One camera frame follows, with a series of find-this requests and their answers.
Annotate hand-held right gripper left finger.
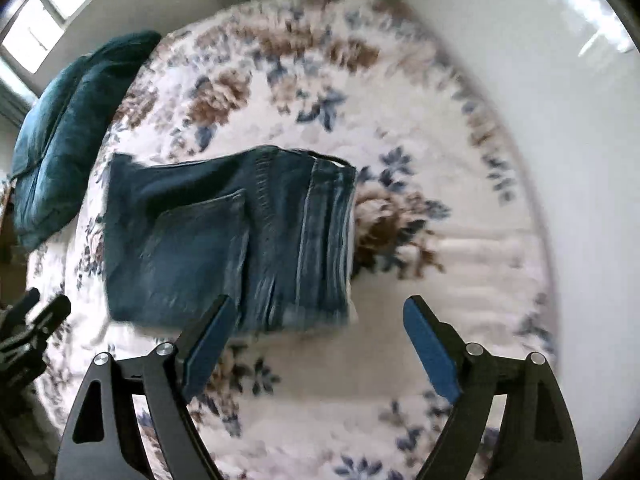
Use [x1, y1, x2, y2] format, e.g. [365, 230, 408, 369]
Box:
[54, 295, 239, 480]

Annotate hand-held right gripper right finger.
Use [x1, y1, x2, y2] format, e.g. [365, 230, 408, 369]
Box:
[404, 296, 583, 480]

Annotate teal pillow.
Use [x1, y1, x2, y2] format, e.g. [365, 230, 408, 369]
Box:
[11, 31, 163, 252]

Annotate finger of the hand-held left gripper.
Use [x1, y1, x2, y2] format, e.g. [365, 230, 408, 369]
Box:
[15, 294, 72, 353]
[0, 287, 41, 341]

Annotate window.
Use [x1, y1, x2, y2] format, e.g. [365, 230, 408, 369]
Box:
[0, 0, 137, 77]

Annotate floral printed blanket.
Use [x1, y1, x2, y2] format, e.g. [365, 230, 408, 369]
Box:
[25, 0, 557, 480]

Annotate blue denim pants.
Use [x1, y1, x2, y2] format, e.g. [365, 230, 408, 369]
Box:
[102, 145, 358, 333]

